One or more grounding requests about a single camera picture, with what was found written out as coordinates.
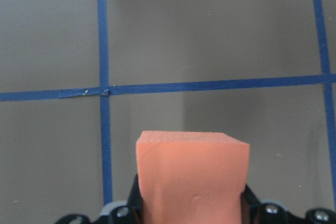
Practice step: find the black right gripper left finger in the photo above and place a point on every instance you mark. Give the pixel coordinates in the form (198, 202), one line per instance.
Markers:
(135, 200)

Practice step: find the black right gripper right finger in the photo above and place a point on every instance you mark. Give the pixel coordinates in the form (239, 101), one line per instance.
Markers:
(249, 206)

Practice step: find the orange foam block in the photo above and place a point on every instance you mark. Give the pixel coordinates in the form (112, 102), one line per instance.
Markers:
(191, 177)

